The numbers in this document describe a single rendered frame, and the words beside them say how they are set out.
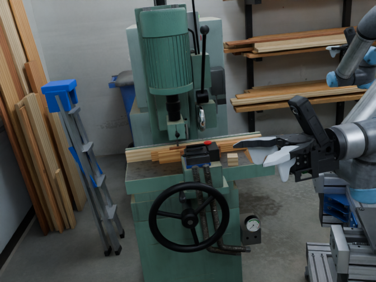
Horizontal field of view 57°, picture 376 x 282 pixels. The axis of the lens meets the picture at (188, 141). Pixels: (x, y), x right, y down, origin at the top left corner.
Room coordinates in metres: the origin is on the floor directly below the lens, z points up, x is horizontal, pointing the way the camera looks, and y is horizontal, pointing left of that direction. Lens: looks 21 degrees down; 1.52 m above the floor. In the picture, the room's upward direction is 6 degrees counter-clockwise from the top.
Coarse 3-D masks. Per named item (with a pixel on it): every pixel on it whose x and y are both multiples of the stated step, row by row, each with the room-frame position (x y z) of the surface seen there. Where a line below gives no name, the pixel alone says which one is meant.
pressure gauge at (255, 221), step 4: (248, 216) 1.21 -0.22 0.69; (252, 216) 1.20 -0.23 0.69; (256, 216) 1.21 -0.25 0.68; (248, 220) 1.18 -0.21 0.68; (252, 220) 1.19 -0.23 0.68; (256, 220) 1.19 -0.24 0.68; (248, 224) 1.18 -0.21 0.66; (252, 224) 1.19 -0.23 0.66; (256, 224) 1.19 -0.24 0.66; (260, 224) 1.19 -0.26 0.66; (248, 228) 1.18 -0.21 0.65; (252, 228) 1.19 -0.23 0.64; (256, 228) 1.19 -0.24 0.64
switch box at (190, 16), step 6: (192, 12) 1.67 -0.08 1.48; (198, 12) 1.68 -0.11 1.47; (192, 18) 1.67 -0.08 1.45; (198, 18) 1.68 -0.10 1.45; (192, 24) 1.67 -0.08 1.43; (198, 24) 1.67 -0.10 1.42; (192, 30) 1.67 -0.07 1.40; (198, 30) 1.67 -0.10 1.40; (198, 36) 1.67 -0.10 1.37; (192, 42) 1.67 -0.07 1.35
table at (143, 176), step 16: (224, 160) 1.31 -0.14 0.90; (240, 160) 1.30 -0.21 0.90; (128, 176) 1.25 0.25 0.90; (144, 176) 1.24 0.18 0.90; (160, 176) 1.23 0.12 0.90; (176, 176) 1.23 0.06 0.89; (224, 176) 1.24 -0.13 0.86; (240, 176) 1.25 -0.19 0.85; (256, 176) 1.25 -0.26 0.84; (128, 192) 1.21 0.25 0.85; (192, 192) 1.14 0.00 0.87; (224, 192) 1.14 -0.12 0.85
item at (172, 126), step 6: (180, 114) 1.47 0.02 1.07; (168, 120) 1.40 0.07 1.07; (180, 120) 1.38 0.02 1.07; (168, 126) 1.34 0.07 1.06; (174, 126) 1.34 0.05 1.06; (180, 126) 1.35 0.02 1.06; (168, 132) 1.34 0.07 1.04; (174, 132) 1.34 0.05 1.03; (180, 132) 1.35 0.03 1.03; (174, 138) 1.34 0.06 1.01; (180, 138) 1.35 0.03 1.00
